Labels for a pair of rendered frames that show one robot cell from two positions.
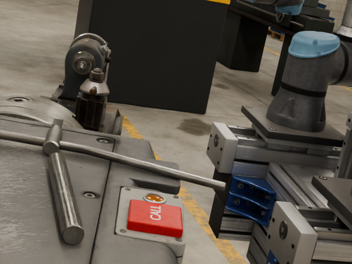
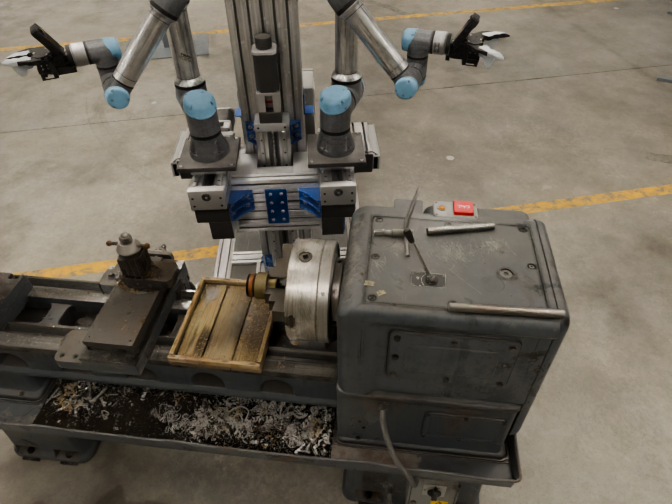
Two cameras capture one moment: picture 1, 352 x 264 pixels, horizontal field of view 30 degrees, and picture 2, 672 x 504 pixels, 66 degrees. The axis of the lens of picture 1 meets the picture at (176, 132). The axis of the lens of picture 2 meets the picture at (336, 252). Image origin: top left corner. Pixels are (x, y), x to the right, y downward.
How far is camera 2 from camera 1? 1.68 m
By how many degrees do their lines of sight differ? 70
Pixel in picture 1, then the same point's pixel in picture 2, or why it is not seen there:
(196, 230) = not seen: outside the picture
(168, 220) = (467, 204)
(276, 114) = (214, 156)
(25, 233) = (491, 239)
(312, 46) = (212, 106)
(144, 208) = (461, 208)
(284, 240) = (341, 195)
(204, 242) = not seen: outside the picture
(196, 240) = not seen: outside the picture
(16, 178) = (445, 244)
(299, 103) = (220, 140)
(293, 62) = (205, 122)
